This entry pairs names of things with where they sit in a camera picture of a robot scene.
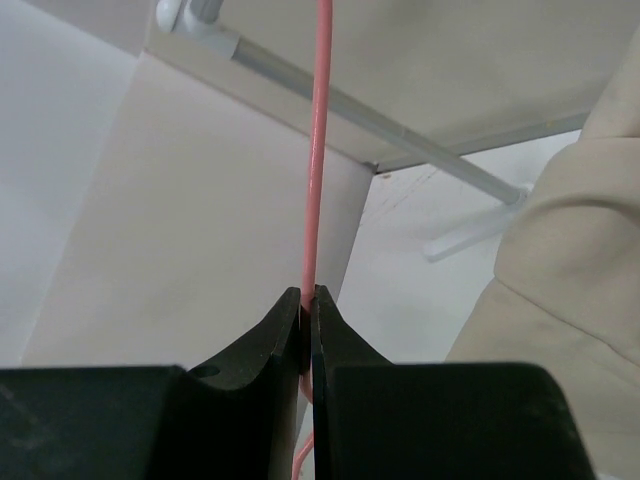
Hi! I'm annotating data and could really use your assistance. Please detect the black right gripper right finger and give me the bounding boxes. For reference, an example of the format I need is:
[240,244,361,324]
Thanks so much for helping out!
[310,286,595,479]

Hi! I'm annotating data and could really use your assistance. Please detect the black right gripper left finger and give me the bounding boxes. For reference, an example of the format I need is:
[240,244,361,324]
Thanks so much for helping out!
[1,288,300,479]

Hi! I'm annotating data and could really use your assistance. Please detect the beige cargo trousers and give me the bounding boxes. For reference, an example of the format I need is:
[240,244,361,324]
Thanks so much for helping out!
[448,46,639,479]

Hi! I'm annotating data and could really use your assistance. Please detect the pink wire hanger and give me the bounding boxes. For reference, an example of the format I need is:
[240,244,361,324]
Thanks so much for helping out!
[291,0,334,480]

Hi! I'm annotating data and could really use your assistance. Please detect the white clothes rack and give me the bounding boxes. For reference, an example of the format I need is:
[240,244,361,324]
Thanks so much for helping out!
[155,1,531,263]

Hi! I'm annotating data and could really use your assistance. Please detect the aluminium left table rail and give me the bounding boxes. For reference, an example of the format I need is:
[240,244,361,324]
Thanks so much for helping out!
[375,110,590,174]

